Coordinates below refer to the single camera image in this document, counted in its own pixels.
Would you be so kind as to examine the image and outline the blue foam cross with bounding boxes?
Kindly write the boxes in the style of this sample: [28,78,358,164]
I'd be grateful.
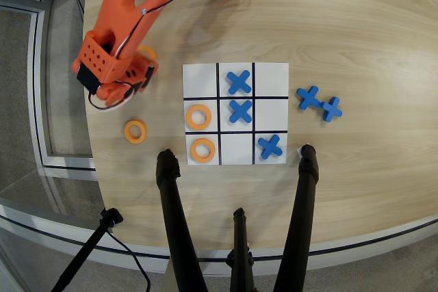
[320,96,344,123]
[226,70,253,95]
[228,98,254,124]
[257,133,283,161]
[296,85,324,111]

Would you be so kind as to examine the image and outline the grey metal floor frame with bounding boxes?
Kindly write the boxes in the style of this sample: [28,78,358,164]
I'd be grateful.
[0,0,97,173]

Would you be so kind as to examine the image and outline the thin black stand pole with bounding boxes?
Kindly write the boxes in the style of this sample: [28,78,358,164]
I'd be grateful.
[50,207,125,292]

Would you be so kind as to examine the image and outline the orange foam ring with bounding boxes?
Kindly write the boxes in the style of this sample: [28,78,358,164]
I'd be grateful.
[137,44,157,64]
[185,104,213,131]
[190,137,217,163]
[124,120,149,144]

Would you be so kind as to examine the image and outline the black tripod leg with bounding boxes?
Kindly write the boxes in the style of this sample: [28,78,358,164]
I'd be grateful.
[272,144,320,292]
[155,148,209,292]
[225,207,256,292]

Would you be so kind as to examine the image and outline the white tic-tac-toe grid sheet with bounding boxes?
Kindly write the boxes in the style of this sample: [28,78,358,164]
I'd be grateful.
[182,62,290,166]

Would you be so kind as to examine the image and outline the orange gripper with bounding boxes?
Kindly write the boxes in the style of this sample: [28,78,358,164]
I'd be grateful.
[94,53,161,108]

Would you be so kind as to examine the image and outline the black floor cable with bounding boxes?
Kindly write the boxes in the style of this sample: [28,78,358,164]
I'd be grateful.
[105,229,152,292]

